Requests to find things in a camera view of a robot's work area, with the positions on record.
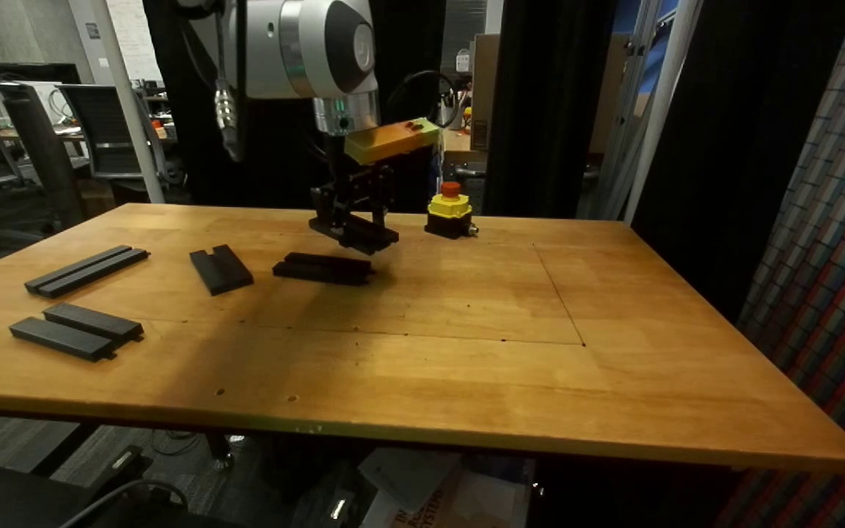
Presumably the white metal frame post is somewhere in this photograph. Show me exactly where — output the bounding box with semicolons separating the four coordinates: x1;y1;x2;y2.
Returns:
94;0;164;202

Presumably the black rectangular block piece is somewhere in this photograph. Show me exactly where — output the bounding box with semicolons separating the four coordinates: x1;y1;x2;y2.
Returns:
273;252;372;286

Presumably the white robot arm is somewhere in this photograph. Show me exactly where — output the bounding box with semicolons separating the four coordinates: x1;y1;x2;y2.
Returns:
177;0;378;161

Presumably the long black grooved piece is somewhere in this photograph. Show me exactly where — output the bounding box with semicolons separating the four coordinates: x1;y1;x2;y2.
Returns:
26;248;151;299

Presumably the dark metal shelving rack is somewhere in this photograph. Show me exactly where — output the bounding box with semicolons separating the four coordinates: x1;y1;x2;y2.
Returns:
0;83;163;218

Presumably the colourful patterned panel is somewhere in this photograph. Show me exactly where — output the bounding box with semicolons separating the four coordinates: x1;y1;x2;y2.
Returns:
716;41;845;528

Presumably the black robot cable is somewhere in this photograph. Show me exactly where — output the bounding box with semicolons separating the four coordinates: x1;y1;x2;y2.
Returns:
383;69;466;135

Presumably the black notched piece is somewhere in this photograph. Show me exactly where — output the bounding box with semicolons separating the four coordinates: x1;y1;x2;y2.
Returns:
191;243;254;298
308;218;399;255

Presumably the yellow red emergency stop button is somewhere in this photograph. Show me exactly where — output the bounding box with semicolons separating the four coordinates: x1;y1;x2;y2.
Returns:
427;182;477;239

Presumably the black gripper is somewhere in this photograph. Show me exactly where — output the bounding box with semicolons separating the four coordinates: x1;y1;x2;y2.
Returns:
312;135;394;230

